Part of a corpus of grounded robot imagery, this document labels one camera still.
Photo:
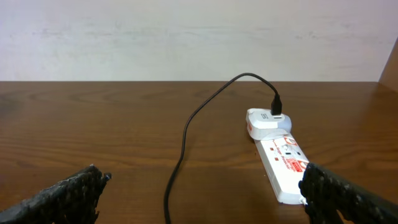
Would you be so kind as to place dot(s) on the white power strip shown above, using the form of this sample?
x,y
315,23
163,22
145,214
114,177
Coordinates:
x,y
285,164

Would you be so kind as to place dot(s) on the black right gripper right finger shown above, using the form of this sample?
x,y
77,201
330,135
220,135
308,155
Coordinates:
x,y
332,199

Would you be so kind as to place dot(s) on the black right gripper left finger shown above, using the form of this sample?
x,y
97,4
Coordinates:
x,y
72,200

